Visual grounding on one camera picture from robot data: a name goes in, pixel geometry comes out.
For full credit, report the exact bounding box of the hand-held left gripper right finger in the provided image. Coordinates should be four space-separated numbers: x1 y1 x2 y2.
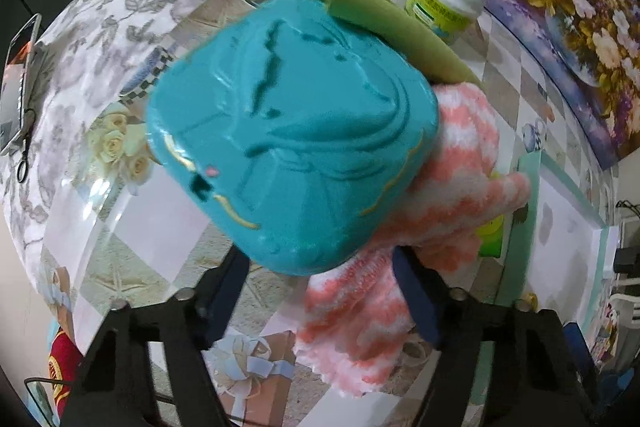
392 249 603 427

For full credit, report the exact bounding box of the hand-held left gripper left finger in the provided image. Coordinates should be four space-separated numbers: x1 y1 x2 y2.
60 249 250 427

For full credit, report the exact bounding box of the pink white fuzzy sock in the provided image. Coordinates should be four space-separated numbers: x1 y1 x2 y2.
292 82 533 398

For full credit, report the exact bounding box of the clear storage bin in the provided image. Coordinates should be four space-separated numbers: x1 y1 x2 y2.
515 152 623 358

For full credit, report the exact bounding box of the teal plastic case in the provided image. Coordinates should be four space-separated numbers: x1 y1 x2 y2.
145 0 441 277

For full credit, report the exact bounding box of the green cloth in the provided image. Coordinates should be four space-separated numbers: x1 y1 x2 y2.
302 0 481 85

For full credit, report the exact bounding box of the checkered printed table cover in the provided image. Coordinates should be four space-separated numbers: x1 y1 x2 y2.
40 0 621 427

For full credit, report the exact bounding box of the yellow green packet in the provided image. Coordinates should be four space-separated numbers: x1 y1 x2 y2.
475 172 507 258

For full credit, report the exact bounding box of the red printed bag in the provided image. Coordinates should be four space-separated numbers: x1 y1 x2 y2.
47 327 84 408

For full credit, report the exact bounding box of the smartphone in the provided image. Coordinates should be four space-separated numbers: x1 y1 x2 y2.
0 14 43 155

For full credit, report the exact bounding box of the grey floral tablecloth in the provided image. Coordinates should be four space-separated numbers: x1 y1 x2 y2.
0 0 373 308

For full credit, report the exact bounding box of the floral painting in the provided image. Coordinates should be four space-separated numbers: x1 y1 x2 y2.
405 0 640 170

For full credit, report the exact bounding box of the black phone lanyard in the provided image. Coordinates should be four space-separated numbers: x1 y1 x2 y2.
15 107 39 184

